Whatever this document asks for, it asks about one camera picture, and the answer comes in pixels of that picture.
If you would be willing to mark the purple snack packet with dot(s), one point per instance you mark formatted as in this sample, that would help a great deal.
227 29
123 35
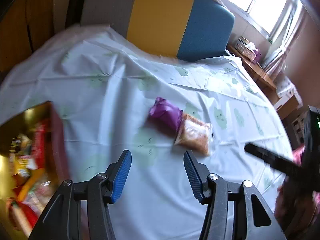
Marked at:
167 114

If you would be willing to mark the window frame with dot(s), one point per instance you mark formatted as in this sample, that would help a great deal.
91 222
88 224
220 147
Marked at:
250 2

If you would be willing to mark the white storage box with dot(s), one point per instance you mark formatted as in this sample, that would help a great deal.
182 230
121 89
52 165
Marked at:
289 97

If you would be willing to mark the wooden side shelf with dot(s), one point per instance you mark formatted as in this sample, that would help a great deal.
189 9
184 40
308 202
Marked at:
263 81

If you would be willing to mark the clear rice cracker packet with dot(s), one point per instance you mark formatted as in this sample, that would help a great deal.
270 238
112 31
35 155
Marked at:
194 134

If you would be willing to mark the beige curtain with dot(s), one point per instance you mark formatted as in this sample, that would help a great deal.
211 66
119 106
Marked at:
287 31

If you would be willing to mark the patterned tissue box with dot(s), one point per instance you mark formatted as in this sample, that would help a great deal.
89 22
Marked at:
247 49

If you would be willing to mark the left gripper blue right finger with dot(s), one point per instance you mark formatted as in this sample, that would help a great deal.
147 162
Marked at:
253 219

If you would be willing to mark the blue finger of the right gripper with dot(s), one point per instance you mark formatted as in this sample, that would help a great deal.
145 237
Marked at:
276 161

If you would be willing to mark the cloud print tablecloth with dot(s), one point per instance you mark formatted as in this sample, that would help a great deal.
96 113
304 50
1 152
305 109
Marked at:
103 88

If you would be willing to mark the grey yellow blue chair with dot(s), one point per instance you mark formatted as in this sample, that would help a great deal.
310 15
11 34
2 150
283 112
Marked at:
189 30

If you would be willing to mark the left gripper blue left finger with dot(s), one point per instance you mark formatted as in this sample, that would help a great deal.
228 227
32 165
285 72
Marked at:
61 218

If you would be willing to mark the maroon gold gift box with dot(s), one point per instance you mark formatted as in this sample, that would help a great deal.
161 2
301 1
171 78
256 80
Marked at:
33 164

